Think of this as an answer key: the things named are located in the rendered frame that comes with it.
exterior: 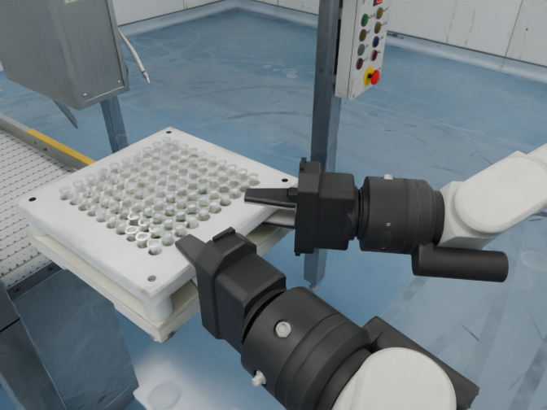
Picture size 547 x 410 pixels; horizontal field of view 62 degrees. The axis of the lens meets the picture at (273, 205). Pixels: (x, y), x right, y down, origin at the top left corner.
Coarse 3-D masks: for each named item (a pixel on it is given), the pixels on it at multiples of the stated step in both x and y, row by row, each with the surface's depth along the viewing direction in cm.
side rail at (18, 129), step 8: (0, 120) 110; (8, 120) 108; (8, 128) 109; (16, 128) 106; (24, 128) 105; (16, 136) 108; (24, 136) 105; (32, 136) 103; (32, 144) 105; (40, 144) 102; (48, 144) 99; (48, 152) 102; (56, 152) 99; (64, 160) 98; (72, 160) 96; (80, 168) 96
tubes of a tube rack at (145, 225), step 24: (120, 168) 58; (144, 168) 59; (192, 168) 58; (216, 168) 58; (96, 192) 54; (120, 192) 54; (144, 192) 54; (168, 192) 54; (192, 192) 54; (216, 192) 53; (120, 216) 51; (144, 216) 51; (168, 216) 50
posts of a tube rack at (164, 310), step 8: (32, 224) 55; (40, 232) 55; (168, 296) 45; (144, 304) 44; (160, 304) 44; (168, 304) 45; (152, 312) 44; (160, 312) 45; (168, 312) 45; (152, 320) 45; (160, 320) 45
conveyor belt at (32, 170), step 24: (0, 144) 106; (24, 144) 106; (0, 168) 98; (24, 168) 98; (48, 168) 98; (0, 192) 91; (24, 192) 91; (0, 216) 85; (0, 240) 79; (24, 240) 79; (0, 264) 75; (24, 264) 77
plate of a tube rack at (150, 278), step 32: (64, 224) 50; (96, 224) 50; (128, 224) 50; (224, 224) 50; (256, 224) 52; (96, 256) 46; (128, 256) 46; (160, 256) 46; (128, 288) 44; (160, 288) 43
